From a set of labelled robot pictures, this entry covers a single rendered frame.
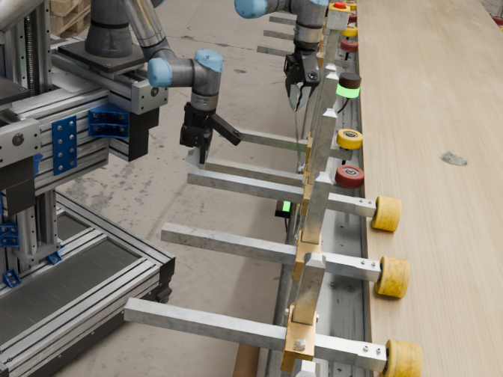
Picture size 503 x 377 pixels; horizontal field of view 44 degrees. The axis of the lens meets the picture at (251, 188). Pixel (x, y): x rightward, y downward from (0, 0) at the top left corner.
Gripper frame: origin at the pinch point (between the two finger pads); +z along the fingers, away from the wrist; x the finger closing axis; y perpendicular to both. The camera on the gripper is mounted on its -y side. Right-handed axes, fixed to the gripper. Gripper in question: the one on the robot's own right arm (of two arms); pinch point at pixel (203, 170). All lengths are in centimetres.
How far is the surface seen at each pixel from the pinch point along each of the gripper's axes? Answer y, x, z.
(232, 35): 46, -395, 83
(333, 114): -32, 22, -34
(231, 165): -8.1, 0.9, -3.7
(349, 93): -36.3, -1.0, -31.1
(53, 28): 162, -274, 64
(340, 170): -38.8, 0.9, -8.7
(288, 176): -24.7, 1.4, -3.9
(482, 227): -76, 17, -9
